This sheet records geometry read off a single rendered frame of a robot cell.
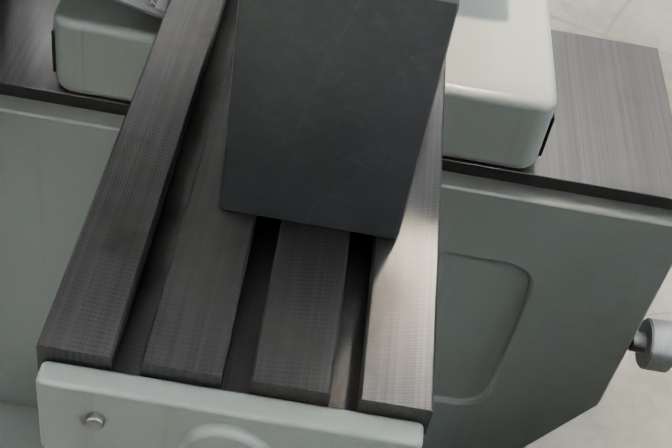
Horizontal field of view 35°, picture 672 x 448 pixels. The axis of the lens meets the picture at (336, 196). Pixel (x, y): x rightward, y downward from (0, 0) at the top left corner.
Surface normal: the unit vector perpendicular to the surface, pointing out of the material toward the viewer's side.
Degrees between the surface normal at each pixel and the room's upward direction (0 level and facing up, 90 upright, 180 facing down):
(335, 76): 90
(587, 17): 0
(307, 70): 90
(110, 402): 90
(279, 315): 0
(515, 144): 90
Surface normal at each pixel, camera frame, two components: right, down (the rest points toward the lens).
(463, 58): 0.14, -0.72
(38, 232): -0.10, 0.68
